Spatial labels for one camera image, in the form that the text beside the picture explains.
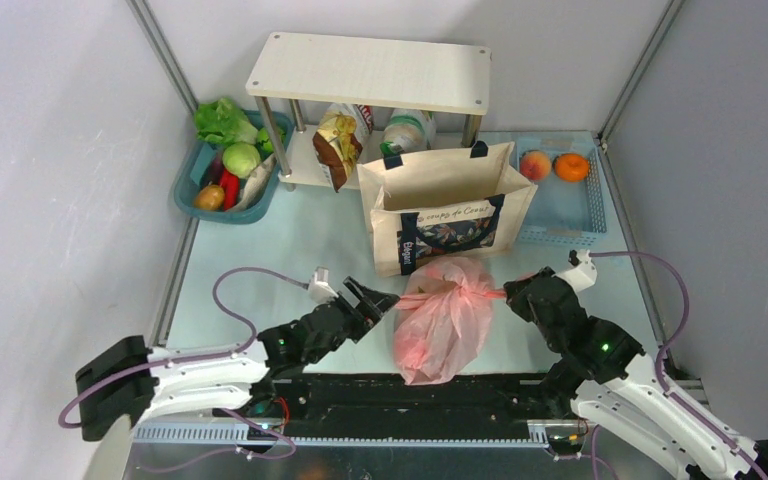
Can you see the brown chips bag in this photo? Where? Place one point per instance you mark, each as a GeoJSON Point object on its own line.
{"type": "Point", "coordinates": [340, 138]}

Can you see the green white snack bag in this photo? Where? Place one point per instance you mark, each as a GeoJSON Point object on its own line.
{"type": "Point", "coordinates": [407, 131]}

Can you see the silver grey fish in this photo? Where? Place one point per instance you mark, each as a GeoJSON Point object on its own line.
{"type": "Point", "coordinates": [255, 185]}

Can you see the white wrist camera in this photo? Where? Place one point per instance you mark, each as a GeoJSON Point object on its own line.
{"type": "Point", "coordinates": [319, 288]}
{"type": "Point", "coordinates": [582, 273]}

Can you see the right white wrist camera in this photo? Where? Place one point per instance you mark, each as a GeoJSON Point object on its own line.
{"type": "Point", "coordinates": [582, 273]}

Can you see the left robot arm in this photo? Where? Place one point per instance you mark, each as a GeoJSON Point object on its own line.
{"type": "Point", "coordinates": [137, 382]}

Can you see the brown potato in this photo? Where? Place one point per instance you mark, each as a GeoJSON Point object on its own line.
{"type": "Point", "coordinates": [210, 198]}

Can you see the green bell pepper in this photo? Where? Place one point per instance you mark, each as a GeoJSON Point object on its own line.
{"type": "Point", "coordinates": [264, 143]}

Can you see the beige canvas tote bag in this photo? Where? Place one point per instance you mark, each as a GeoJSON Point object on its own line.
{"type": "Point", "coordinates": [428, 204]}

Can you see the round green cabbage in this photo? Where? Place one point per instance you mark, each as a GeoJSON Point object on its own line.
{"type": "Point", "coordinates": [241, 159]}

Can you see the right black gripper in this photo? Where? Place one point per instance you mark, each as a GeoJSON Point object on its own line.
{"type": "Point", "coordinates": [525, 298]}

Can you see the green leafy lettuce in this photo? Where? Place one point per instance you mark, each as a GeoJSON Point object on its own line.
{"type": "Point", "coordinates": [223, 123]}

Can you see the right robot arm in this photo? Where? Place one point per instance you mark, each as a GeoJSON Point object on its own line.
{"type": "Point", "coordinates": [606, 377]}

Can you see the orange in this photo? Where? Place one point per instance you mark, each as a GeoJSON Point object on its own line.
{"type": "Point", "coordinates": [571, 167]}

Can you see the pink plastic grocery bag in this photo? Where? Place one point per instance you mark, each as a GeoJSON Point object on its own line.
{"type": "Point", "coordinates": [445, 326]}

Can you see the peach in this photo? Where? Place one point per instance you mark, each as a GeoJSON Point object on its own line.
{"type": "Point", "coordinates": [535, 165]}

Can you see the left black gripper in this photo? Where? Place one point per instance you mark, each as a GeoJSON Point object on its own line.
{"type": "Point", "coordinates": [356, 311]}

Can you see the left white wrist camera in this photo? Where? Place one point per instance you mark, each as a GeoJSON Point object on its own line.
{"type": "Point", "coordinates": [319, 288]}

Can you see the red chili pepper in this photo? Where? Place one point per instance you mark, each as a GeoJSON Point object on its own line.
{"type": "Point", "coordinates": [231, 185]}

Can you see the white wooden two-tier shelf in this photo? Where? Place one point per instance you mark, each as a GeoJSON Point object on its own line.
{"type": "Point", "coordinates": [384, 73]}

